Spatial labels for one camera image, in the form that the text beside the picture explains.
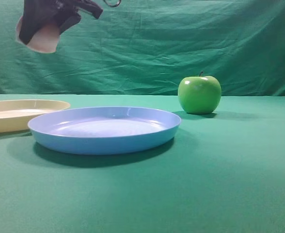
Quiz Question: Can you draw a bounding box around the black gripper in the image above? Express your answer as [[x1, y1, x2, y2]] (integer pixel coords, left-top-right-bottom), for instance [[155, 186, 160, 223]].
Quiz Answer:
[[18, 0, 103, 45]]

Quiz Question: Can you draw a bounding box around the blue plastic plate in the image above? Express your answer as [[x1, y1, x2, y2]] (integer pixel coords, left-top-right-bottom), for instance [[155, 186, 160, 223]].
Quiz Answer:
[[28, 106, 182, 155]]

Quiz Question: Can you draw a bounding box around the green backdrop cloth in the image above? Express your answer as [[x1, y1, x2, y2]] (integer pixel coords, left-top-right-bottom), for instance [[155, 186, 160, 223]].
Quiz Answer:
[[0, 0, 285, 96]]

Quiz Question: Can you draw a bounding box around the red and cream bread bun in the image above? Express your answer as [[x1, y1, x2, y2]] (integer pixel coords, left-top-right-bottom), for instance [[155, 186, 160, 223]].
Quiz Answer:
[[16, 17, 60, 53]]

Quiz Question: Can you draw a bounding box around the yellow plastic plate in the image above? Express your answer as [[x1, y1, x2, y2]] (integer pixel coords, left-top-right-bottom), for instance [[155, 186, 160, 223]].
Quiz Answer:
[[0, 100, 70, 133]]

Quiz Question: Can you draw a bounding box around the green apple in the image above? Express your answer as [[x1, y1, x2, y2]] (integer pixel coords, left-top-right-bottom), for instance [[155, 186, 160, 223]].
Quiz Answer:
[[177, 73, 222, 115]]

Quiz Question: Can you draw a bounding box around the black cable loop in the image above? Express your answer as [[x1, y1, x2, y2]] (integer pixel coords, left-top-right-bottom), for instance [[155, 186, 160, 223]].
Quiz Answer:
[[102, 0, 123, 8]]

